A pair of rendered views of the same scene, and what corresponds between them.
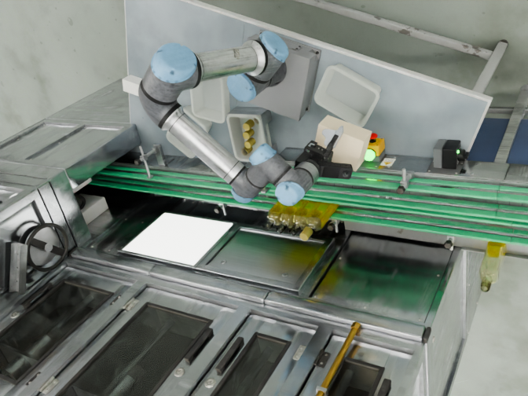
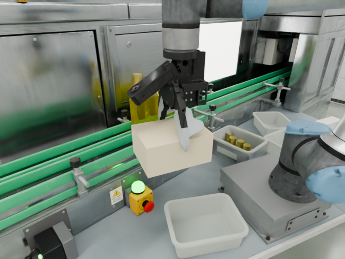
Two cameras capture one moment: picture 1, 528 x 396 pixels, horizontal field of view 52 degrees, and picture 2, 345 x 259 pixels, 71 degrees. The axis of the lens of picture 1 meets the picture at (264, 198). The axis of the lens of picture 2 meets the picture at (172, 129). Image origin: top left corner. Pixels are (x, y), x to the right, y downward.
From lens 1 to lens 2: 132 cm
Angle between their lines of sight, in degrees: 18
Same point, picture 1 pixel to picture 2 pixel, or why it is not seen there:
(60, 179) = (314, 27)
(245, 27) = (338, 208)
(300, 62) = (276, 210)
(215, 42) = not seen: hidden behind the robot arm
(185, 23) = not seen: outside the picture
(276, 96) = (257, 171)
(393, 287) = (26, 82)
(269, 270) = (144, 44)
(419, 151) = (94, 230)
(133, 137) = (291, 104)
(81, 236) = (267, 22)
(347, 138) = (168, 140)
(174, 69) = not seen: outside the picture
